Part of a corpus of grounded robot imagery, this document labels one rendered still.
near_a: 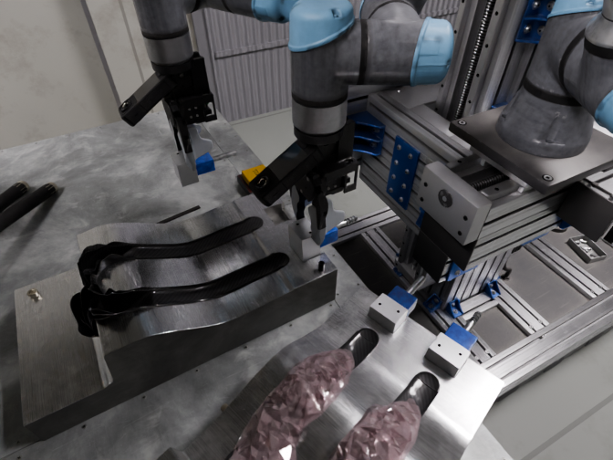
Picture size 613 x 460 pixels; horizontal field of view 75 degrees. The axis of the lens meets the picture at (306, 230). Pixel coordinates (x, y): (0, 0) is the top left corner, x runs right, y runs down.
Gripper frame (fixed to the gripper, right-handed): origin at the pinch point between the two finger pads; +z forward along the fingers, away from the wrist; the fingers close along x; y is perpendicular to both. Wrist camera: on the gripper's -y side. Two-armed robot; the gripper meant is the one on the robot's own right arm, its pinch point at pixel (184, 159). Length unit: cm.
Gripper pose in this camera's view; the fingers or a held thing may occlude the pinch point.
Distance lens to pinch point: 87.2
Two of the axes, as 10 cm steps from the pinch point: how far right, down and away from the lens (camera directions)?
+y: 8.7, -3.5, 3.5
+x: -5.0, -6.1, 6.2
